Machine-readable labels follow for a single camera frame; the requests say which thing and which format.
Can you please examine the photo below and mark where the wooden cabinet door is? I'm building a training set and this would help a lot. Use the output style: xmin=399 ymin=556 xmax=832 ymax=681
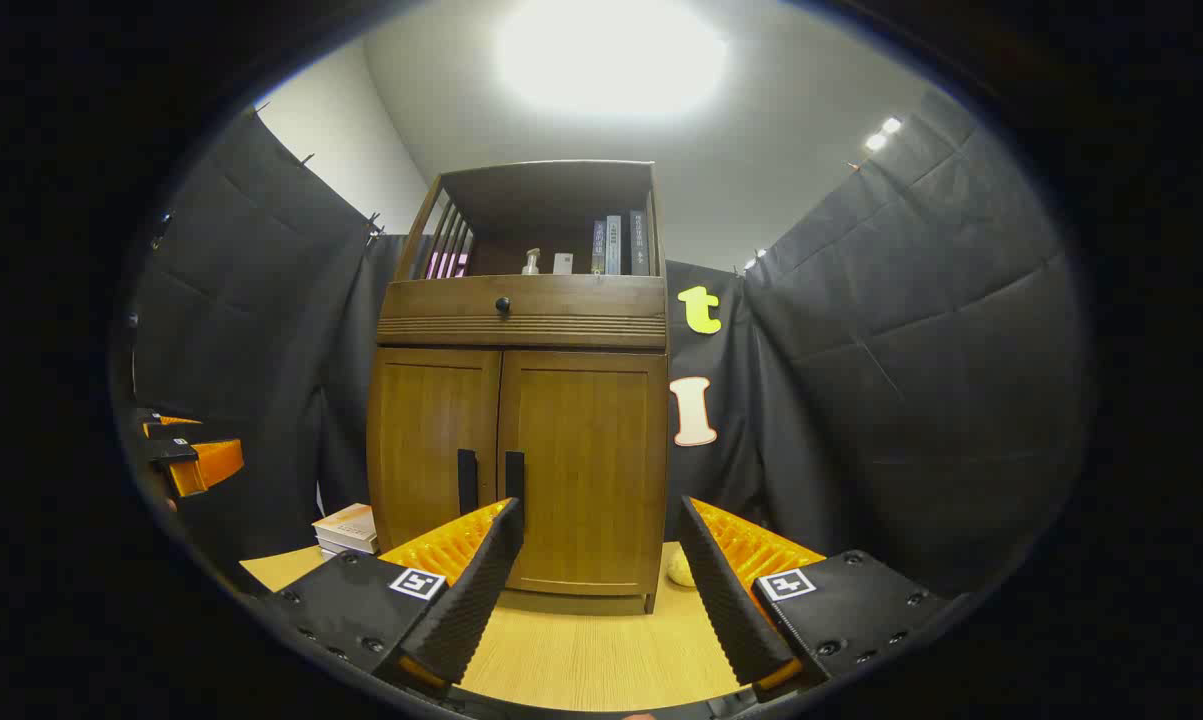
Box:
xmin=498 ymin=350 xmax=668 ymax=598
xmin=369 ymin=347 xmax=503 ymax=561

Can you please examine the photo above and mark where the black backdrop cloth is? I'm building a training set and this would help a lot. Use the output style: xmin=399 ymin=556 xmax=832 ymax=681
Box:
xmin=111 ymin=90 xmax=1097 ymax=601

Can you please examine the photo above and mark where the wooden cabinet drawer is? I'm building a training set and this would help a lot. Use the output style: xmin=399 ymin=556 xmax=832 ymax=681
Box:
xmin=378 ymin=275 xmax=668 ymax=349

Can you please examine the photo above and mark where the wooden double-door shoe cabinet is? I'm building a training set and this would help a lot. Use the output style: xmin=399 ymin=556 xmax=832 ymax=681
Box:
xmin=366 ymin=160 xmax=670 ymax=614

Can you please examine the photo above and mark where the large ceiling light panel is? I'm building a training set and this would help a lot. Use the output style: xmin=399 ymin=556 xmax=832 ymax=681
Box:
xmin=496 ymin=0 xmax=729 ymax=118

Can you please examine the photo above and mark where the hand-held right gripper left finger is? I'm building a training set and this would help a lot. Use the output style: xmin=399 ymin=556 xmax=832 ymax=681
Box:
xmin=256 ymin=497 xmax=526 ymax=701

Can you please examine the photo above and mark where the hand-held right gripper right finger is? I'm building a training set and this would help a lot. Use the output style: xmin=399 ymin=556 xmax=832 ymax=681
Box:
xmin=677 ymin=496 xmax=954 ymax=701

